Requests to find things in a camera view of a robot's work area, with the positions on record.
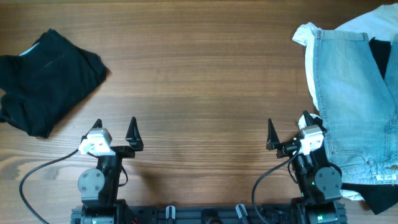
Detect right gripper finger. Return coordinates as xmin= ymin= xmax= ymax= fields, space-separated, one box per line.
xmin=267 ymin=118 xmax=280 ymax=151
xmin=303 ymin=110 xmax=315 ymax=126

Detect light blue denim shorts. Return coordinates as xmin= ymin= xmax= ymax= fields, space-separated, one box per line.
xmin=313 ymin=30 xmax=397 ymax=185

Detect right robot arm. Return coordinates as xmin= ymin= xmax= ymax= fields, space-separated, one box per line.
xmin=267 ymin=111 xmax=348 ymax=224

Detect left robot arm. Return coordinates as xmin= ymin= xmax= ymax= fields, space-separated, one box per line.
xmin=70 ymin=117 xmax=144 ymax=224

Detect folded black garment left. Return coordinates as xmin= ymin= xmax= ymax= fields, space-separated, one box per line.
xmin=1 ymin=29 xmax=107 ymax=138

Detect black t-shirt with logo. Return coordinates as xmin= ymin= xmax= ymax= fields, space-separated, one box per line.
xmin=342 ymin=38 xmax=397 ymax=215

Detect right black cable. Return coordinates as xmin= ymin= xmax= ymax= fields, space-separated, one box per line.
xmin=251 ymin=146 xmax=302 ymax=224

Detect black cable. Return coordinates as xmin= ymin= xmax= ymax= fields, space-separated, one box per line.
xmin=251 ymin=146 xmax=302 ymax=224
xmin=19 ymin=148 xmax=80 ymax=224

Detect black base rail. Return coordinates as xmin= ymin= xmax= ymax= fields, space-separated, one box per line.
xmin=70 ymin=203 xmax=348 ymax=224

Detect left black cable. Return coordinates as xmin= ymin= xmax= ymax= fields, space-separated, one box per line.
xmin=19 ymin=148 xmax=80 ymax=224

